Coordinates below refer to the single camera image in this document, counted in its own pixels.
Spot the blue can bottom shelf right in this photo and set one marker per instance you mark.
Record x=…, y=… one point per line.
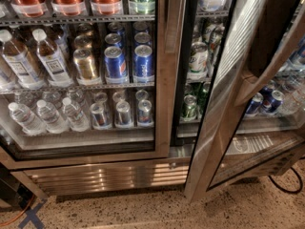
x=254, y=105

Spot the water bottle middle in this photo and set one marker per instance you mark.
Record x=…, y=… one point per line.
x=54, y=121

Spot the gold soda can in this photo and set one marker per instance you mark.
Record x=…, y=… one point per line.
x=87, y=72

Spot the tea bottle white cap right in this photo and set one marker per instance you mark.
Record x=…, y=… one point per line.
x=52, y=59

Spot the water bottle left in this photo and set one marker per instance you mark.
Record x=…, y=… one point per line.
x=31, y=124

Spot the green white 7up can left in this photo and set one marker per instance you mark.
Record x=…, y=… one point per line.
x=214, y=47

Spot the blue pepsi can front left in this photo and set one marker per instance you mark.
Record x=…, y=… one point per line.
x=116, y=68

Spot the green white can far left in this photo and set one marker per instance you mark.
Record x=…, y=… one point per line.
x=198, y=61

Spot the green can far left bottom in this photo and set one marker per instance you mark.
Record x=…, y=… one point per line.
x=189, y=107

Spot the small energy drink can right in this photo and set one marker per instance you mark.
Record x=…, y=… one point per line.
x=145, y=113

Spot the blue pepsi can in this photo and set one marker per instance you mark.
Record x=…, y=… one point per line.
x=143, y=70
x=116, y=68

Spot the water bottle right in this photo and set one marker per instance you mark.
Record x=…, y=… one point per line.
x=75, y=115

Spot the green can bottom shelf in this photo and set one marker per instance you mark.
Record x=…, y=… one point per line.
x=202, y=97

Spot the small energy drink can middle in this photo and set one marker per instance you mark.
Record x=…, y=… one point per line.
x=123, y=115

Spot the tea bottle white cap left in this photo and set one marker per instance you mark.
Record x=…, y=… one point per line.
x=22, y=62

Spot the small energy drink can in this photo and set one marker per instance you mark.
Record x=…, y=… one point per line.
x=123, y=115
x=100, y=117
x=145, y=113

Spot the small energy drink can left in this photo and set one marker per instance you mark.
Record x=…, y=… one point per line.
x=100, y=117

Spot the glass fridge door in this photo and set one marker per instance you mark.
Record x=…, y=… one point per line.
x=160, y=30
x=262, y=52

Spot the water bottle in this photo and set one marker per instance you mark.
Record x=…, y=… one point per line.
x=31, y=124
x=54, y=121
x=75, y=115

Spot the blue pepsi can front right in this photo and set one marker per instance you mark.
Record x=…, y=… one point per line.
x=143, y=70

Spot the stainless steel fridge base grille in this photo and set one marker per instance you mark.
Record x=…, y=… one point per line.
x=105, y=177

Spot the tea bottle white cap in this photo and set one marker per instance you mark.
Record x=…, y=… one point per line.
x=52, y=59
x=22, y=62

